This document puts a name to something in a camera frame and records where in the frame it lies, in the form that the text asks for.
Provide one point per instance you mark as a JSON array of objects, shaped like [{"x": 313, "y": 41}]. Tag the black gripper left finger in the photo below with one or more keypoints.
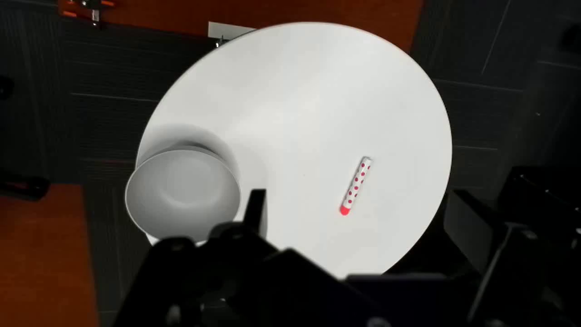
[{"x": 242, "y": 277}]

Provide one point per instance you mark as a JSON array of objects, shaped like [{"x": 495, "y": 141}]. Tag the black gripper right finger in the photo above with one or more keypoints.
[{"x": 527, "y": 277}]

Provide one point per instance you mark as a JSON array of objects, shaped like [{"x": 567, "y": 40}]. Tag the white marker with red dots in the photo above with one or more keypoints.
[{"x": 357, "y": 183}]

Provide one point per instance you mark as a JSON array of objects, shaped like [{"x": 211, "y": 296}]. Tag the grey bowl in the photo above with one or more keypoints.
[{"x": 182, "y": 192}]

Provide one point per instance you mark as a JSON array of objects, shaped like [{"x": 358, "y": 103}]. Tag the orange and black clamp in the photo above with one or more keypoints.
[{"x": 91, "y": 9}]

